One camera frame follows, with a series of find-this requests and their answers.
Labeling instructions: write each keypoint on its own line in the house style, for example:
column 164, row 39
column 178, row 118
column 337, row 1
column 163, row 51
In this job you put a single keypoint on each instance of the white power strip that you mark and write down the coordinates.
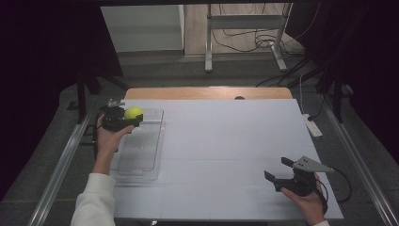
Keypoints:
column 312, row 126

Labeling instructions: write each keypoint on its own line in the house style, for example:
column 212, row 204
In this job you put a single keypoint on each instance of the black metal stand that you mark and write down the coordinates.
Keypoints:
column 82, row 97
column 338, row 97

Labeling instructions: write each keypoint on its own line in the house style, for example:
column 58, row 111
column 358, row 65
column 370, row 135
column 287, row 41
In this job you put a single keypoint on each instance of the clear plastic tray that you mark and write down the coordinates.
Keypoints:
column 141, row 147

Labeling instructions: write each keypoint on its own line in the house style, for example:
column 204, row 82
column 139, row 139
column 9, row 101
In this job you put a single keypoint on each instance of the person's left hand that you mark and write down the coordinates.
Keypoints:
column 108, row 141

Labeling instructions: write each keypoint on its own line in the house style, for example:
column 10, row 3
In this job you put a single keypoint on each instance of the aluminium rail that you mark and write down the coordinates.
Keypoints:
column 59, row 169
column 363, row 169

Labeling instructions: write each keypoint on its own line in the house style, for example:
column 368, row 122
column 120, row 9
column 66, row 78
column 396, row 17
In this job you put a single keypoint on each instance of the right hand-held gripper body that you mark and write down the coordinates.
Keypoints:
column 306, row 175

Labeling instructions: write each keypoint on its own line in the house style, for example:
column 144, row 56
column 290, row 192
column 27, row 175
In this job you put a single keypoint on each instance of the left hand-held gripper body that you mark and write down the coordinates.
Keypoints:
column 114, row 119

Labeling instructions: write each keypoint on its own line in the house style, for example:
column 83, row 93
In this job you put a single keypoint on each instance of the yellow tennis ball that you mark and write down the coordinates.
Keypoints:
column 134, row 112

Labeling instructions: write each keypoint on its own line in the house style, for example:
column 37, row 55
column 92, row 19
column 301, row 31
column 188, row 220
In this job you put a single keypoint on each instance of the white metal desk frame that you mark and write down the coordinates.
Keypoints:
column 244, row 22

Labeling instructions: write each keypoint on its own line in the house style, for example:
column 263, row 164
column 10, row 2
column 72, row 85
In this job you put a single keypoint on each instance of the dark curtain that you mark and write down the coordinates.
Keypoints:
column 40, row 62
column 370, row 62

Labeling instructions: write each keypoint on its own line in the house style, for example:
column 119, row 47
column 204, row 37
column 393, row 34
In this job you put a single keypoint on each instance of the white board sheet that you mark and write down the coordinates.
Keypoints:
column 226, row 132

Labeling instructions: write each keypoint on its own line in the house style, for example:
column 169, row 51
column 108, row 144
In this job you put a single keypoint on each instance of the white cabinet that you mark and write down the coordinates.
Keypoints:
column 141, row 28

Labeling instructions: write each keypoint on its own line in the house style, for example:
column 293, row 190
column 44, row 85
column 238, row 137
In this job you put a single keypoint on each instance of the wooden table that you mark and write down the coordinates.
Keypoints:
column 188, row 93

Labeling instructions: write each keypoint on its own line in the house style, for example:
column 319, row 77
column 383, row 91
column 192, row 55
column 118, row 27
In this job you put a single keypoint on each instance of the person's right hand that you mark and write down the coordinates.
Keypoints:
column 309, row 205

